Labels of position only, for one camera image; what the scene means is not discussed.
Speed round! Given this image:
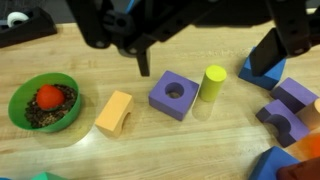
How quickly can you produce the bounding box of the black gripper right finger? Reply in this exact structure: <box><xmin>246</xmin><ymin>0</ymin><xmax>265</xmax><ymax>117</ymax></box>
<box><xmin>249</xmin><ymin>0</ymin><xmax>320</xmax><ymax>78</ymax></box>

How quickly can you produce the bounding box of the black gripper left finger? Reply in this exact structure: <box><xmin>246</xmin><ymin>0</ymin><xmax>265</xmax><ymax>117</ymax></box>
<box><xmin>66</xmin><ymin>0</ymin><xmax>214</xmax><ymax>78</ymax></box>

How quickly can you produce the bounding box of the purple square block with hole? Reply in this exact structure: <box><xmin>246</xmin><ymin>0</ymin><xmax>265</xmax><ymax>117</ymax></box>
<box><xmin>148</xmin><ymin>69</ymin><xmax>200</xmax><ymax>122</ymax></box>

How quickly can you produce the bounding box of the yellow cylinder block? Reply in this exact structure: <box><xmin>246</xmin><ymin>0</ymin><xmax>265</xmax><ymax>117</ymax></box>
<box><xmin>198</xmin><ymin>64</ymin><xmax>228</xmax><ymax>103</ymax></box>

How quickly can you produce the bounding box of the blue foam block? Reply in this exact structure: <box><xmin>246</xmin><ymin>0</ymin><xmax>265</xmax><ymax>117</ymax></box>
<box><xmin>238</xmin><ymin>46</ymin><xmax>287</xmax><ymax>91</ymax></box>

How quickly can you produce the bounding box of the purple rectangular block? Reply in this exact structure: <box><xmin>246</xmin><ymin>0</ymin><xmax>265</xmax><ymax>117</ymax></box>
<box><xmin>270</xmin><ymin>77</ymin><xmax>319</xmax><ymax>114</ymax></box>

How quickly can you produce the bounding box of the purple arch block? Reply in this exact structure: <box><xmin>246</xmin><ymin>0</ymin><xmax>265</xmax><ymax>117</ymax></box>
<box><xmin>255</xmin><ymin>99</ymin><xmax>311</xmax><ymax>148</ymax></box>

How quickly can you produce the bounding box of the tan cylinder block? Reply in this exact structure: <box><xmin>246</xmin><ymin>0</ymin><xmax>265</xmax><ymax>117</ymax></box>
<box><xmin>295</xmin><ymin>98</ymin><xmax>320</xmax><ymax>132</ymax></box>

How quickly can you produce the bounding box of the tan arch block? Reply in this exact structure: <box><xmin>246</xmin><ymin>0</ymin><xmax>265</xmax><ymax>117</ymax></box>
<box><xmin>94</xmin><ymin>89</ymin><xmax>135</xmax><ymax>138</ymax></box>

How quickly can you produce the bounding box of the large teal arch block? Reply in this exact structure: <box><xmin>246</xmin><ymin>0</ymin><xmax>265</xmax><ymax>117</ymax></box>
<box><xmin>31</xmin><ymin>171</ymin><xmax>68</xmax><ymax>180</ymax></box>

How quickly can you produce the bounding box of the black tape dispenser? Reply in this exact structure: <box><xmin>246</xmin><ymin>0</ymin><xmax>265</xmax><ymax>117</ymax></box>
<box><xmin>0</xmin><ymin>6</ymin><xmax>58</xmax><ymax>49</ymax></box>

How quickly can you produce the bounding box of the white tape roll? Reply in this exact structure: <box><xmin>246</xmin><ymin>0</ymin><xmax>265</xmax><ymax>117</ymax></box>
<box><xmin>6</xmin><ymin>11</ymin><xmax>30</xmax><ymax>28</ymax></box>

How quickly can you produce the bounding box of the red ball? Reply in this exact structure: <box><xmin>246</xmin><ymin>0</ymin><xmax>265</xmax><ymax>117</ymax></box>
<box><xmin>35</xmin><ymin>83</ymin><xmax>66</xmax><ymax>111</ymax></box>

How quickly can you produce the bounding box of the brown granules pile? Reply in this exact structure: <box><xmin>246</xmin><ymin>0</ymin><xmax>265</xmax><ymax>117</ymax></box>
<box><xmin>24</xmin><ymin>83</ymin><xmax>78</xmax><ymax>129</ymax></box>

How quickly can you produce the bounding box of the orange plastic bowl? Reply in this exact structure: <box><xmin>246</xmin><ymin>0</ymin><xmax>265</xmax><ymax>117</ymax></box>
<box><xmin>286</xmin><ymin>133</ymin><xmax>320</xmax><ymax>160</ymax></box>

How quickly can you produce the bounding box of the green plastic bowl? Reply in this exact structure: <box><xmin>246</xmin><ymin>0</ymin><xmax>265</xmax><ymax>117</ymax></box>
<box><xmin>7</xmin><ymin>72</ymin><xmax>82</xmax><ymax>134</ymax></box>

